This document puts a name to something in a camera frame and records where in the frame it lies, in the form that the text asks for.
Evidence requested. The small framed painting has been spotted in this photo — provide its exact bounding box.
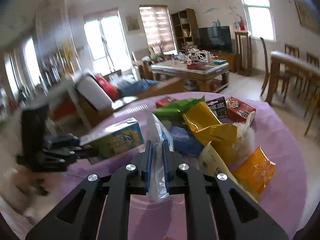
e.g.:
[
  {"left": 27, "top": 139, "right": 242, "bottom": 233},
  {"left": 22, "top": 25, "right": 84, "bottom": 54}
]
[{"left": 125, "top": 15, "right": 140, "bottom": 31}]

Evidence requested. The orange snack packet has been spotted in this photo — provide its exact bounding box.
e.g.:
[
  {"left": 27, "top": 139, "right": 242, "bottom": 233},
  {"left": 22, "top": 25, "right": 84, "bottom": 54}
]
[{"left": 233, "top": 146, "right": 276, "bottom": 195}]

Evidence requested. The framed wall picture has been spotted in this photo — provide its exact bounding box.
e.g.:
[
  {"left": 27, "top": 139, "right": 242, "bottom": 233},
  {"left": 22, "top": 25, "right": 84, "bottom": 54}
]
[{"left": 294, "top": 0, "right": 319, "bottom": 34}]

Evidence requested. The yellow snack bag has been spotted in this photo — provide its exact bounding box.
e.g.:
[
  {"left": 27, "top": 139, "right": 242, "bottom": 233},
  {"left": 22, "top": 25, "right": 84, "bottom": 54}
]
[{"left": 182, "top": 101, "right": 238, "bottom": 165}]

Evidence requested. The small red packet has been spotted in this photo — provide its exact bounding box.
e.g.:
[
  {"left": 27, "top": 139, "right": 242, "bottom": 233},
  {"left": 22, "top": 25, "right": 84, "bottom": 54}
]
[{"left": 155, "top": 96, "right": 177, "bottom": 108}]

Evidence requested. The wooden sofa with cushions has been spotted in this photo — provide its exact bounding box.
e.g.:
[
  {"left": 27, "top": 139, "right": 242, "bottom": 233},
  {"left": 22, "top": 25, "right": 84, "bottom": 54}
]
[{"left": 75, "top": 71, "right": 184, "bottom": 127}]

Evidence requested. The wooden bookshelf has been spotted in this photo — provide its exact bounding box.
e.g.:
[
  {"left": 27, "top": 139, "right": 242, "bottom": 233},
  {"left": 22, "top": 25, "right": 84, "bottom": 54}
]
[{"left": 171, "top": 8, "right": 198, "bottom": 53}]

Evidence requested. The clear plastic bag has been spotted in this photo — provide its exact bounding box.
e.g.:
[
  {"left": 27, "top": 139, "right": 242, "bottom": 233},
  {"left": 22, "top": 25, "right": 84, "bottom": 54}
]
[{"left": 146, "top": 112, "right": 174, "bottom": 203}]

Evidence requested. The wooden coffee table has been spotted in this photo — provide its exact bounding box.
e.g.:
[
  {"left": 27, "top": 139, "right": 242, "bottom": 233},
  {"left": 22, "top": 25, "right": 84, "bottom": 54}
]
[{"left": 150, "top": 61, "right": 229, "bottom": 93}]

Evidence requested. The pink window blind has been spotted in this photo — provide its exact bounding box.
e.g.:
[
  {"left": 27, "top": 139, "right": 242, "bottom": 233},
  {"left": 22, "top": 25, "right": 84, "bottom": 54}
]
[{"left": 139, "top": 5, "right": 176, "bottom": 54}]

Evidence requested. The green snack bag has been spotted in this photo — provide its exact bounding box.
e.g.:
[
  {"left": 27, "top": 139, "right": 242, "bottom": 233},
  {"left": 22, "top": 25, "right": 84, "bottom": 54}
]
[{"left": 153, "top": 96, "right": 205, "bottom": 122}]

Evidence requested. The black television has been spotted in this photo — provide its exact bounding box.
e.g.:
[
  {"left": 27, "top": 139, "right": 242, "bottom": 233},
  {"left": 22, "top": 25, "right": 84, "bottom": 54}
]
[{"left": 194, "top": 26, "right": 232, "bottom": 53}]

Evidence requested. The white tissue wad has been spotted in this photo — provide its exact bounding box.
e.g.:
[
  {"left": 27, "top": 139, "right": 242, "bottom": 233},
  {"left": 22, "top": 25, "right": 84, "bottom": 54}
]
[{"left": 233, "top": 117, "right": 255, "bottom": 162}]

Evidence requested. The wooden dining chair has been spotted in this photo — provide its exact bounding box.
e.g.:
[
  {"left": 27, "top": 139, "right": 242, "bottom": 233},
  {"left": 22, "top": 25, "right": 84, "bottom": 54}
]
[{"left": 260, "top": 37, "right": 290, "bottom": 102}]

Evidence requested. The blue jeans cloth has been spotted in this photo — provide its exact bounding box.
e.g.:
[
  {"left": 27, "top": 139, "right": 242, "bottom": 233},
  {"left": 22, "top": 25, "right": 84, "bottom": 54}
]
[{"left": 118, "top": 79, "right": 159, "bottom": 97}]

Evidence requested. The wooden tv cabinet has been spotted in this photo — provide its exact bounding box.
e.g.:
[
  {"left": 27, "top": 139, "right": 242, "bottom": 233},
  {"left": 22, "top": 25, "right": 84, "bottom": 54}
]
[{"left": 212, "top": 52, "right": 237, "bottom": 73}]

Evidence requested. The tall wooden stand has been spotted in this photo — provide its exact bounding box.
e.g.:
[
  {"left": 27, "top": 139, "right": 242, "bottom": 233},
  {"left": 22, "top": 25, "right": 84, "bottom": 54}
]
[{"left": 234, "top": 30, "right": 253, "bottom": 76}]

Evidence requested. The purple tablecloth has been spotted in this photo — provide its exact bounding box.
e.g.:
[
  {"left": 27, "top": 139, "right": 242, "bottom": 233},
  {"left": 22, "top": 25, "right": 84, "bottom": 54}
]
[{"left": 56, "top": 100, "right": 306, "bottom": 239}]

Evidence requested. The wooden dining table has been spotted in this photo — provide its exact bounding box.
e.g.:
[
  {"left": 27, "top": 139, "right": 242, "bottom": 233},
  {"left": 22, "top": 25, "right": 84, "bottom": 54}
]
[{"left": 265, "top": 51, "right": 319, "bottom": 105}]

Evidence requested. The red drink carton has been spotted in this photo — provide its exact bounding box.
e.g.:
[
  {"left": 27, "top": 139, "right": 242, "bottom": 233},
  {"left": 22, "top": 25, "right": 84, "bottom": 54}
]
[{"left": 226, "top": 96, "right": 256, "bottom": 122}]

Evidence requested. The red cushion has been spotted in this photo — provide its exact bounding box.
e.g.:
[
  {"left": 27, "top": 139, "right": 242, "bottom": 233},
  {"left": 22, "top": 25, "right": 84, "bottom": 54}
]
[{"left": 95, "top": 74, "right": 120, "bottom": 101}]

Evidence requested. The blue wrapper packet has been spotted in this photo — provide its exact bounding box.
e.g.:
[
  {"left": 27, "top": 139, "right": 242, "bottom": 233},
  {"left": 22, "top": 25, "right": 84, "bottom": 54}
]
[{"left": 170, "top": 126, "right": 204, "bottom": 158}]

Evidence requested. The green yellow carton box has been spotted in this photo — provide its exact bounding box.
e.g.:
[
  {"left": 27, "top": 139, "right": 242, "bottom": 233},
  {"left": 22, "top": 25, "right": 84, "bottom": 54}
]
[{"left": 80, "top": 118, "right": 144, "bottom": 164}]

